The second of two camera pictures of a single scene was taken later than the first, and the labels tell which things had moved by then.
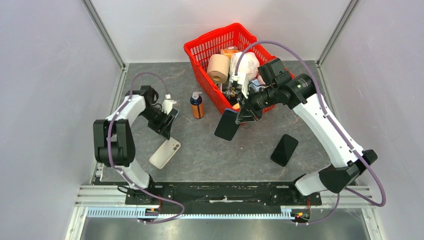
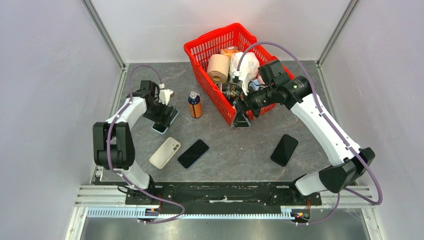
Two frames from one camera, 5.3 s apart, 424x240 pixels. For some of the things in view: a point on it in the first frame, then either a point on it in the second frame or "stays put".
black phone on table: x=284 y=149 stays put
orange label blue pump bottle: x=197 y=105 stays put
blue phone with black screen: x=227 y=126 → x=193 y=154
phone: x=165 y=153 stays put
